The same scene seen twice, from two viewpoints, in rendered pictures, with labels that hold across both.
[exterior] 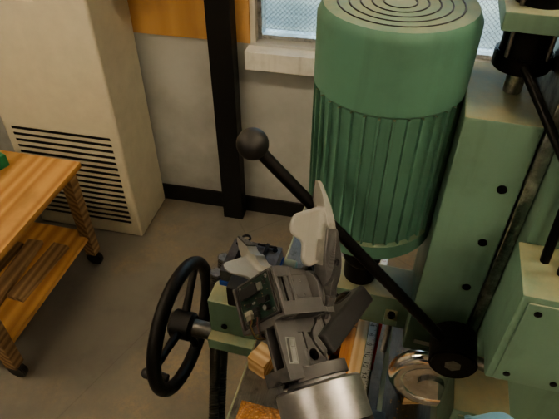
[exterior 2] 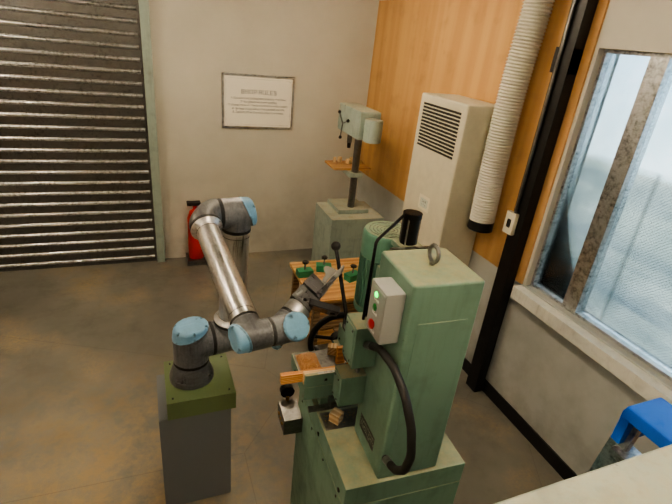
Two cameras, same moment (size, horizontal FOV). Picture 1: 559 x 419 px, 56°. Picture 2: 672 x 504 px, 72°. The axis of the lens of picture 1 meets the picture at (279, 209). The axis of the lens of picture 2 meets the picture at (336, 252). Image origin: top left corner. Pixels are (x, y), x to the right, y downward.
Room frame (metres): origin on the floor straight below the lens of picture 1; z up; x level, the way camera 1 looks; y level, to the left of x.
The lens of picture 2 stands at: (-0.44, -1.20, 2.08)
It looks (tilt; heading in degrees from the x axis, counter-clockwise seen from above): 25 degrees down; 54
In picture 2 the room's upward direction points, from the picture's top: 6 degrees clockwise
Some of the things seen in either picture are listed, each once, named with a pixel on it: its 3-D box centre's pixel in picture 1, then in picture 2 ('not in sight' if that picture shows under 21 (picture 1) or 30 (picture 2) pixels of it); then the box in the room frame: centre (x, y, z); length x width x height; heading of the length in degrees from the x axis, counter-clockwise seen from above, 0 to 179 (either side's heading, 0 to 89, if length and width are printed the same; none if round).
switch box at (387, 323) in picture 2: not in sight; (384, 310); (0.34, -0.40, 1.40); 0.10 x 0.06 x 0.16; 74
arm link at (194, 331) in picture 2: not in sight; (192, 340); (0.05, 0.45, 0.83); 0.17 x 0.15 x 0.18; 176
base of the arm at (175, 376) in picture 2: not in sight; (191, 366); (0.04, 0.45, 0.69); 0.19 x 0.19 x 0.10
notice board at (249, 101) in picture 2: not in sight; (258, 102); (1.40, 2.70, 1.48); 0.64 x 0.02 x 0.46; 167
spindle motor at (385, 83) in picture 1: (382, 125); (382, 270); (0.56, -0.13, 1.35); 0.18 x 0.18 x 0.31
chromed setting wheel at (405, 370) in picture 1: (431, 378); not in sight; (0.40, -0.22, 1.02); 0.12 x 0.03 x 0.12; 74
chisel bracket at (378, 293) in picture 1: (368, 295); not in sight; (0.55, -0.15, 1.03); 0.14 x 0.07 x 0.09; 74
